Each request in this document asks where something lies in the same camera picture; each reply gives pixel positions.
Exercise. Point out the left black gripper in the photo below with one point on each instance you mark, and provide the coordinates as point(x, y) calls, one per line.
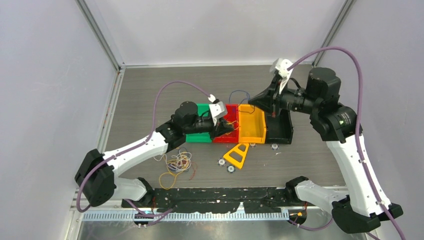
point(221, 127)

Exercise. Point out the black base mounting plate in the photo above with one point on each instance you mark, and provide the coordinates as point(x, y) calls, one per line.
point(219, 200)

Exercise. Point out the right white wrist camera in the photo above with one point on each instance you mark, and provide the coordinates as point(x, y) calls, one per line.
point(281, 66)

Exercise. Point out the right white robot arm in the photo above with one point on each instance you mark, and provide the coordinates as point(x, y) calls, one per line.
point(365, 206)

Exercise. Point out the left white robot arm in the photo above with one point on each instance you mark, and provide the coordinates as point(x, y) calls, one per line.
point(98, 176)

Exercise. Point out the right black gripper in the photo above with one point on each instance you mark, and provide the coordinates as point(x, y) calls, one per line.
point(268, 101)

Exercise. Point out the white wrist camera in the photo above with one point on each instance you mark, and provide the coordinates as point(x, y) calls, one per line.
point(281, 66)
point(217, 109)

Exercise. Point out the black plastic bin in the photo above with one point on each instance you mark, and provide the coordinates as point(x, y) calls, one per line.
point(279, 129)

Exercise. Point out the green plastic bin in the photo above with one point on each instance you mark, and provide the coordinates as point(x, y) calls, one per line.
point(203, 137)

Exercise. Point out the slotted aluminium rail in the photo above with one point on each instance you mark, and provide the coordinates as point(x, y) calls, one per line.
point(239, 215)

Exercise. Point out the yellow triangular plastic bracket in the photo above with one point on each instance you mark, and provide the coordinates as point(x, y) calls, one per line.
point(237, 155)

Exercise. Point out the poker chip bottom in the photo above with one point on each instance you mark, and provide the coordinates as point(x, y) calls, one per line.
point(231, 169)

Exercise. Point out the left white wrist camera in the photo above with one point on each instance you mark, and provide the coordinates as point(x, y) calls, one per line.
point(217, 109)

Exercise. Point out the yellow plastic bin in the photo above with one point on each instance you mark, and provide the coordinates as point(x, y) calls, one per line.
point(251, 125)

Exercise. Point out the red plastic bin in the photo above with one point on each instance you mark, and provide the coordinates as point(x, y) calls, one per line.
point(232, 117)

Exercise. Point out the poker chip near black bin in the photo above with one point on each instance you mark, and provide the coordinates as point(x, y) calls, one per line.
point(274, 146)

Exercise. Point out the poker chip lower left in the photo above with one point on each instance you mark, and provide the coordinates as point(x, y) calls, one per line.
point(221, 162)

